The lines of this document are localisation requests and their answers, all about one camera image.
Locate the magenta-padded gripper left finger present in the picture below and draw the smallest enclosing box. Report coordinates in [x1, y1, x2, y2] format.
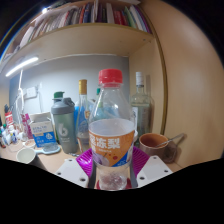
[54, 148, 98, 189]

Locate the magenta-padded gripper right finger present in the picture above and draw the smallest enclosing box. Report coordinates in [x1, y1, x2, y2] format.
[128, 146, 174, 189]

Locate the clear drink bottle red cap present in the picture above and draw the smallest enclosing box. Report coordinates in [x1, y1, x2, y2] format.
[87, 68, 136, 191]

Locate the brown ceramic cup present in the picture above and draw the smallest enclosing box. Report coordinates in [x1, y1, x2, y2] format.
[138, 132, 178, 164]

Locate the light blue hairbrush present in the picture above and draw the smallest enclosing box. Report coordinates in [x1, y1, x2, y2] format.
[33, 142, 62, 156]

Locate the metal spoon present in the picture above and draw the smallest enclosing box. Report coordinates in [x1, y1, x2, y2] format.
[154, 133, 185, 149]

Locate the black mug white inside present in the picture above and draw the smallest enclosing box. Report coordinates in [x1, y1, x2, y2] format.
[15, 147, 48, 172]

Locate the white and blue carton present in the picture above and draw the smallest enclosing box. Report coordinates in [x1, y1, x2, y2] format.
[28, 111, 58, 149]

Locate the clear glass bottle white cap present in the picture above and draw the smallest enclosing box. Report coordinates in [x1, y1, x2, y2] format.
[129, 71, 155, 141]

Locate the magenta pouch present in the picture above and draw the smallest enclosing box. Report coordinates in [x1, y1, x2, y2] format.
[20, 113, 34, 140]

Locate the red and white canister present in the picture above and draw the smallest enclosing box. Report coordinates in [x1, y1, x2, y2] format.
[3, 111, 15, 127]

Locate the wooden wardrobe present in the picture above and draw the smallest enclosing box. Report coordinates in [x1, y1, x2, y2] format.
[139, 0, 224, 168]

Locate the white LED bar lamp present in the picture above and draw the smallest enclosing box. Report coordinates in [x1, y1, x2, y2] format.
[4, 56, 40, 101]

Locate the wooden shelf unit with books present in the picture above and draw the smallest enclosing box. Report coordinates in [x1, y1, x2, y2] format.
[0, 0, 168, 134]

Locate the white wall power outlet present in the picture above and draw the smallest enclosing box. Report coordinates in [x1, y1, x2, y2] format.
[23, 86, 38, 99]

